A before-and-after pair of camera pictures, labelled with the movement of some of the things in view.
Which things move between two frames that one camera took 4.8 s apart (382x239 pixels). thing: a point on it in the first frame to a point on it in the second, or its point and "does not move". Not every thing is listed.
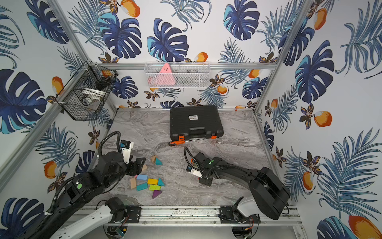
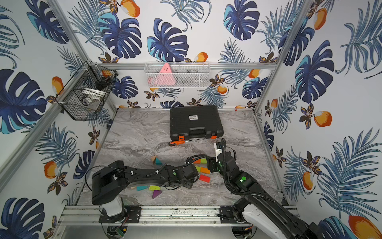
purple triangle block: x=156 y=193 does not move
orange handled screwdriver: x=175 y=143 does not move
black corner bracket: x=110 y=124 does not move
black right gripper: x=206 y=182 to x=211 y=163
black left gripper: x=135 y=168 to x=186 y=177
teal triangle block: x=158 y=162 does not move
